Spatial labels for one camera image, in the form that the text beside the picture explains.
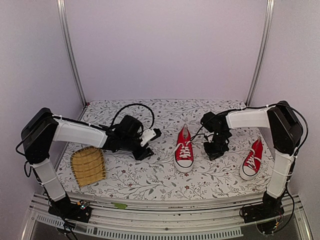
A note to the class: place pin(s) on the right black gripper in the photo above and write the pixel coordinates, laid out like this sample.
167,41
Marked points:
213,155

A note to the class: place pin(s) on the front aluminium rail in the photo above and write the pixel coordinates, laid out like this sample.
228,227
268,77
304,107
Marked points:
206,219

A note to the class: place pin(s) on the aluminium frame post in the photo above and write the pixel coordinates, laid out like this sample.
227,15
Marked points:
270,4
61,8

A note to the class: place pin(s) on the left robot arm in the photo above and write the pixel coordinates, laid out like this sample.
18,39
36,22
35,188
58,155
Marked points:
46,130

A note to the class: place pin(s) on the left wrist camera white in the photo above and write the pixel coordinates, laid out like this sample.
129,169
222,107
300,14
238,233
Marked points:
149,135

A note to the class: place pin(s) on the green tape piece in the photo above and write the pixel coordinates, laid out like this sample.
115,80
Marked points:
121,206

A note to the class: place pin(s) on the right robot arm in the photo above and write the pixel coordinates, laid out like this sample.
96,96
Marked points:
281,129

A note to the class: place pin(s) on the woven bamboo basket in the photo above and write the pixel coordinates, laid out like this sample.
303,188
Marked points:
88,166

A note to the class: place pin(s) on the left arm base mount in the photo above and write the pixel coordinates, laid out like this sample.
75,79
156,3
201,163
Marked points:
80,211

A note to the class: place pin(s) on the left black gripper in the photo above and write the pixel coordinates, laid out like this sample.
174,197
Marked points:
144,153

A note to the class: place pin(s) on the red sneaker with laces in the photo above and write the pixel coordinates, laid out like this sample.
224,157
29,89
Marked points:
183,152

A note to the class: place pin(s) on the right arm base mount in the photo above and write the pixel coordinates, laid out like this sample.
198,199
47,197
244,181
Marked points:
261,211

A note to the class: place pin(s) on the right aluminium frame post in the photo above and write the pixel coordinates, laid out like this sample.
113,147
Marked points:
270,4

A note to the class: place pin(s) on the floral patterned table mat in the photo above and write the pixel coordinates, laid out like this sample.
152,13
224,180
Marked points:
156,177

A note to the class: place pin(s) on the left aluminium frame post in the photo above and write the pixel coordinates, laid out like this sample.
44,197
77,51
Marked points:
61,8

